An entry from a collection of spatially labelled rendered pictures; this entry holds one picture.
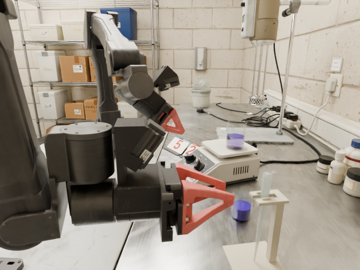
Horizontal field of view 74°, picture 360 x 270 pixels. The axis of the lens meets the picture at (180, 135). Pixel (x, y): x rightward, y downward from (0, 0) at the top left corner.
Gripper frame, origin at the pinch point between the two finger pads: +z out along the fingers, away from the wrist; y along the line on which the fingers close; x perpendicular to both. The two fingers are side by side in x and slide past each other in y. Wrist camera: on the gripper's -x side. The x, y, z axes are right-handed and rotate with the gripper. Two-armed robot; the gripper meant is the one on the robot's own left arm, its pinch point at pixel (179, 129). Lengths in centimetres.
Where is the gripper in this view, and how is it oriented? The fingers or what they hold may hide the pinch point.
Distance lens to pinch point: 66.3
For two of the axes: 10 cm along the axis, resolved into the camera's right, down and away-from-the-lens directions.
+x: -6.2, 7.9, 0.1
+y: -3.3, -2.7, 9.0
